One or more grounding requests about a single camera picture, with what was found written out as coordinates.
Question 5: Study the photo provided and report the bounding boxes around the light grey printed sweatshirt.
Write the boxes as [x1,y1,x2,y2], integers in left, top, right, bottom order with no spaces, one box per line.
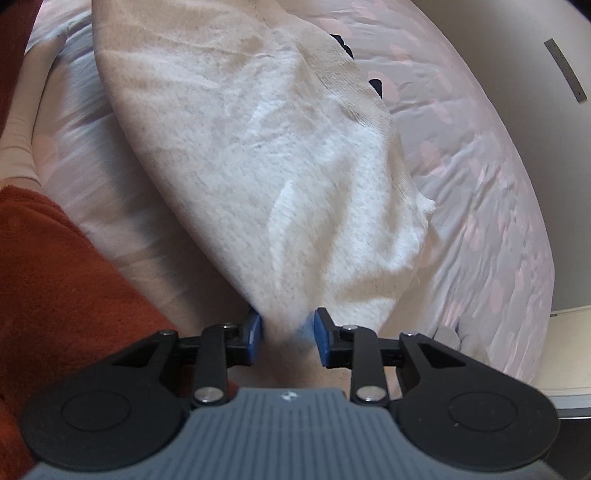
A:
[92,1,434,387]

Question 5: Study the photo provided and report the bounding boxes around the beige fleece garment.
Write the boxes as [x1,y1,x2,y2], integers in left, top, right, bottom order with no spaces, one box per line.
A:
[433,326,490,365]

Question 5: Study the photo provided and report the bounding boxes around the white room door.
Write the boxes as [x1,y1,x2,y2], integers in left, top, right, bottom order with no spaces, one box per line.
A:
[533,306,591,420]

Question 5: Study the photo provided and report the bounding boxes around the red sleeve of operator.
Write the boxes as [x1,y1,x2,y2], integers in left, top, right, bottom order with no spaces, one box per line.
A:
[1,1,169,479]

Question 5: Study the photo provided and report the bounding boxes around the pink polka dot bedsheet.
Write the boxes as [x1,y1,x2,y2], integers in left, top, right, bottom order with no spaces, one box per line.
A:
[31,1,554,382]

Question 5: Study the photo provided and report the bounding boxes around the cream white garment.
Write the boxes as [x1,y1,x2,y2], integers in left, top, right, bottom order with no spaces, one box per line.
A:
[1,42,55,192]

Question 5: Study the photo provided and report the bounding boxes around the dark navy garment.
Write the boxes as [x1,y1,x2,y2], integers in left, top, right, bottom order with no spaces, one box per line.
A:
[329,32,385,100]

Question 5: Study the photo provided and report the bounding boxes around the grey wall switch panel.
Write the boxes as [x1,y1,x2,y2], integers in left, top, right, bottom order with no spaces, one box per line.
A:
[544,38,588,103]

